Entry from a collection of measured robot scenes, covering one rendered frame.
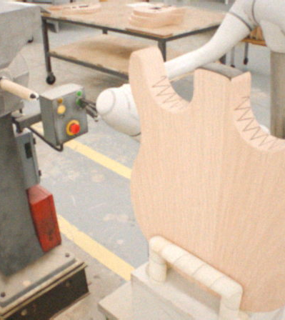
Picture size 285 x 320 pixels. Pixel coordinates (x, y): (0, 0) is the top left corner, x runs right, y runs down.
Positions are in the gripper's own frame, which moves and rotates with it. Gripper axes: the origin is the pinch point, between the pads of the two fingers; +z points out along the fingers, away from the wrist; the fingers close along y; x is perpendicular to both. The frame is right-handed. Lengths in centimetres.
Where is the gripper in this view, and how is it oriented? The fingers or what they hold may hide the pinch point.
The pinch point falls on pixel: (86, 103)
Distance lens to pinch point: 160.7
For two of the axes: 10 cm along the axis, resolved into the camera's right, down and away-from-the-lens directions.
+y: 7.0, -3.9, 6.0
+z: -7.1, -3.5, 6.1
